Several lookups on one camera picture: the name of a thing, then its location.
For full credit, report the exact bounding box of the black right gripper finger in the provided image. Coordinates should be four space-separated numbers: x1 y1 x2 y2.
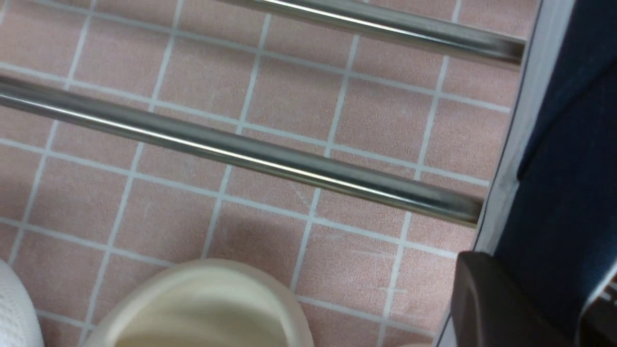
450 251 573 347

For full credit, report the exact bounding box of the metal shoe rack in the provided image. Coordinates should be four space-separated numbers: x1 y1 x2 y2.
0 0 526 227

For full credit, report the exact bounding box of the left cream slipper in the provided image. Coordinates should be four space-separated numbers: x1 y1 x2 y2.
0 260 44 347

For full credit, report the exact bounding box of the cream slipper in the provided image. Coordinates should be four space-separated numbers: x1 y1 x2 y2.
0 260 44 347
84 258 314 347

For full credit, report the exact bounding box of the pink checkered tablecloth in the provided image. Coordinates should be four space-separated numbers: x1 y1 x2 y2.
1 0 539 347

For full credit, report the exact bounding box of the right cream slipper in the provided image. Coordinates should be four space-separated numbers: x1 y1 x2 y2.
84 258 314 347

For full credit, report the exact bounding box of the navy slip-on shoe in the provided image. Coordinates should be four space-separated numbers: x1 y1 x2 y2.
434 0 617 347

